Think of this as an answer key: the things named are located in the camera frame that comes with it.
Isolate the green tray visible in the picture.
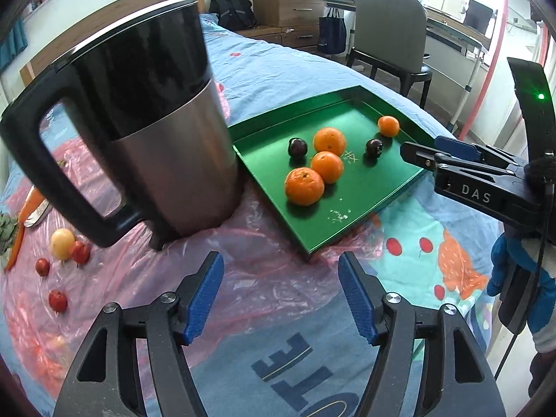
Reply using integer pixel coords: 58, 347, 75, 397
228, 85, 437, 257

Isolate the pink plastic sheet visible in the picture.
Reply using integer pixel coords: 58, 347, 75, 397
0, 82, 387, 400

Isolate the black backpack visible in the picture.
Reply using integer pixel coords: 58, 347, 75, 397
209, 0, 257, 31

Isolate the grey chair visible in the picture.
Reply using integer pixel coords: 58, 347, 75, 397
346, 0, 433, 109

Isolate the small carrot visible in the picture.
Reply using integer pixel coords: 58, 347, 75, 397
4, 221, 24, 272

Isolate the teal curtain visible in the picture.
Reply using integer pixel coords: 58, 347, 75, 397
0, 19, 29, 72

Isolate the wooden drawer cabinet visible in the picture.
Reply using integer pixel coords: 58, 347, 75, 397
252, 0, 331, 50

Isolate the person's right hand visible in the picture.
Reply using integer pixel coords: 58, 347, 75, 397
486, 231, 556, 352

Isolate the yellow apple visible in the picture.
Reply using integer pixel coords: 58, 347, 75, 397
51, 228, 76, 261

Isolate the orange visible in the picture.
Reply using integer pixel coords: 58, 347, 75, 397
284, 167, 326, 207
311, 151, 345, 184
313, 127, 347, 157
377, 115, 400, 138

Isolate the green leafy vegetable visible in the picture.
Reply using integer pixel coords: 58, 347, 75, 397
0, 213, 20, 255

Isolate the pink hoop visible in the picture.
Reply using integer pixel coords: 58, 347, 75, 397
460, 0, 509, 140

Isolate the large carrot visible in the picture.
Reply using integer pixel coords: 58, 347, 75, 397
17, 185, 46, 227

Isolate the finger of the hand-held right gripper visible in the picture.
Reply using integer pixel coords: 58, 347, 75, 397
434, 136, 528, 166
400, 141, 522, 179

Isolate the black monitor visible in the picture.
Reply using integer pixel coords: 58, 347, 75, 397
464, 0, 495, 35

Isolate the white oval plate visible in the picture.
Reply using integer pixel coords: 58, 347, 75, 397
23, 202, 52, 229

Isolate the wooden headboard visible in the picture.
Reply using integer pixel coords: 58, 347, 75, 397
19, 0, 205, 83

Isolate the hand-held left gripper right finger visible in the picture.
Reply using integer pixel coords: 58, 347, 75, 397
338, 251, 507, 417

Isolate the black and steel electric kettle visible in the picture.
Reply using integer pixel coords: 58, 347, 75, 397
0, 0, 245, 252

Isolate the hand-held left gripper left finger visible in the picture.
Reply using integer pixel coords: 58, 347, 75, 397
52, 251, 225, 417

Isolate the dark tote bag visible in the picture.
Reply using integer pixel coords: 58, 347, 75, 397
317, 6, 348, 55

